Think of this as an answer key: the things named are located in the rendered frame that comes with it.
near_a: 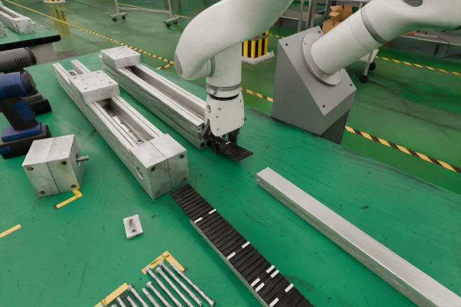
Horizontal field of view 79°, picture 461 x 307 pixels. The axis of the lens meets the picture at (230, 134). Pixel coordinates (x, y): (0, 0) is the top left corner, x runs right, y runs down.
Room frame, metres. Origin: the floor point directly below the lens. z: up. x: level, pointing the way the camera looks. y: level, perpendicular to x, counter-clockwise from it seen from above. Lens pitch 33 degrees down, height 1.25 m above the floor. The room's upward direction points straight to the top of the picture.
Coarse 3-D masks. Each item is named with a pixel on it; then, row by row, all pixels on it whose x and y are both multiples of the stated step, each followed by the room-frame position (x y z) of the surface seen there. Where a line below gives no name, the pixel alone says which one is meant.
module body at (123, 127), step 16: (80, 64) 1.14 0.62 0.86; (64, 80) 0.99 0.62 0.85; (96, 112) 0.72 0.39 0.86; (112, 112) 0.77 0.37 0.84; (128, 112) 0.72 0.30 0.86; (96, 128) 0.75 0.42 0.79; (112, 128) 0.63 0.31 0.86; (128, 128) 0.67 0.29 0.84; (144, 128) 0.63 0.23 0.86; (112, 144) 0.64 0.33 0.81; (128, 144) 0.56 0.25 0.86; (128, 160) 0.55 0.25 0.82
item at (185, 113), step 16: (128, 80) 1.03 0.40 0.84; (144, 80) 1.03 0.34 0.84; (160, 80) 0.97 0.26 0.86; (144, 96) 0.91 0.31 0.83; (160, 96) 0.83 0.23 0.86; (176, 96) 0.88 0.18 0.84; (192, 96) 0.83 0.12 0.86; (160, 112) 0.82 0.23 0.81; (176, 112) 0.73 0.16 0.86; (192, 112) 0.77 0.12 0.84; (176, 128) 0.74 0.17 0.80; (192, 128) 0.67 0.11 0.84
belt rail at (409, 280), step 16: (272, 176) 0.50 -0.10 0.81; (272, 192) 0.47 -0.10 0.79; (288, 192) 0.45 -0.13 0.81; (304, 192) 0.45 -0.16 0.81; (304, 208) 0.40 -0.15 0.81; (320, 208) 0.40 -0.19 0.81; (320, 224) 0.37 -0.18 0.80; (336, 224) 0.36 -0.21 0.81; (352, 224) 0.36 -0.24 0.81; (336, 240) 0.34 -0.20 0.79; (352, 240) 0.33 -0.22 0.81; (368, 240) 0.33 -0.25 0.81; (368, 256) 0.30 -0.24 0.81; (384, 256) 0.29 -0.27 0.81; (384, 272) 0.28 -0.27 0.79; (400, 272) 0.26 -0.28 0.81; (416, 272) 0.26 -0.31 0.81; (400, 288) 0.25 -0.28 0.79; (416, 288) 0.24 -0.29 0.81; (432, 288) 0.24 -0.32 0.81; (416, 304) 0.23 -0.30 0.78; (432, 304) 0.22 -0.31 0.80; (448, 304) 0.21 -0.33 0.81
